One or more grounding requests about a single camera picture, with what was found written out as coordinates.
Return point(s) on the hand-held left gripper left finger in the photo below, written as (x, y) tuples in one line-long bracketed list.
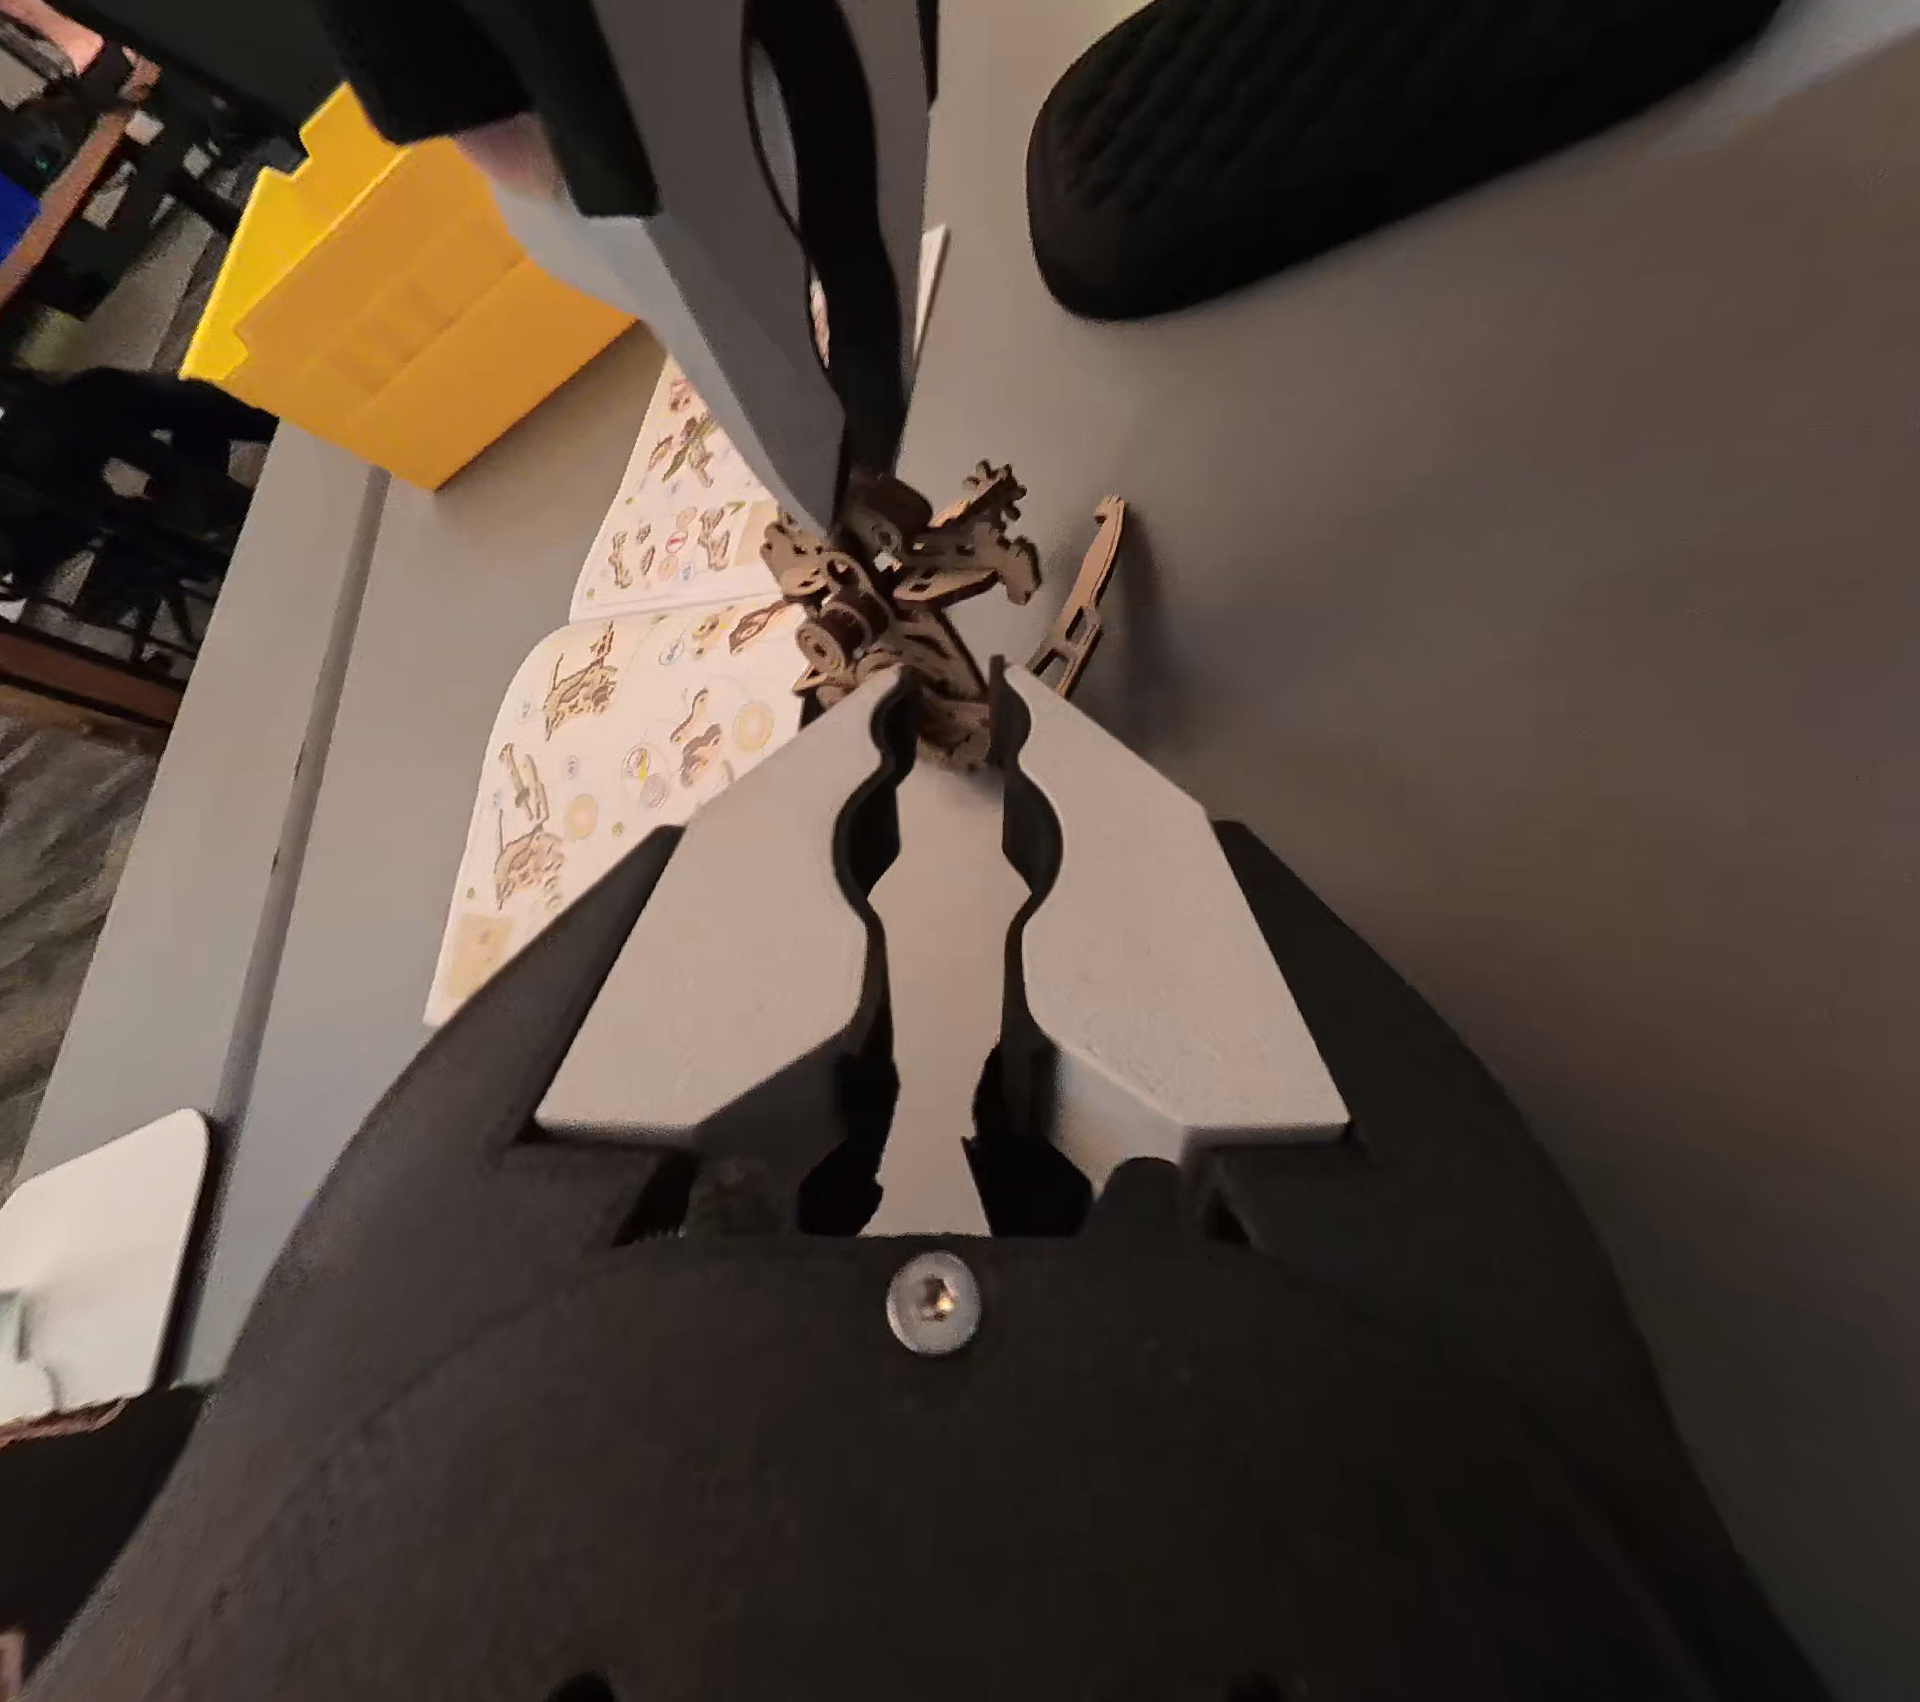
[(705, 966)]

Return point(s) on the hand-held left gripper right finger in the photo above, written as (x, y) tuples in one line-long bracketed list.
[(1171, 966)]

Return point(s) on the wooden model assembly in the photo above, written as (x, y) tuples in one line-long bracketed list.
[(885, 601)]

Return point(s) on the illustrated instruction booklet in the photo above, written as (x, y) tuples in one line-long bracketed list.
[(631, 742)]

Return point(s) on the yellow plastic bin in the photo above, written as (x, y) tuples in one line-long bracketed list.
[(390, 322)]

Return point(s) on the flat wooden strut part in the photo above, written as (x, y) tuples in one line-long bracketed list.
[(1083, 601)]

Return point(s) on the black wrist rest pad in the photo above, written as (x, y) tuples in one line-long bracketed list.
[(1425, 36)]

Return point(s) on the black office chair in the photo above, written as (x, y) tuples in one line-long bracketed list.
[(120, 503)]

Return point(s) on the white card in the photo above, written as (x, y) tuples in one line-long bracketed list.
[(105, 1253)]

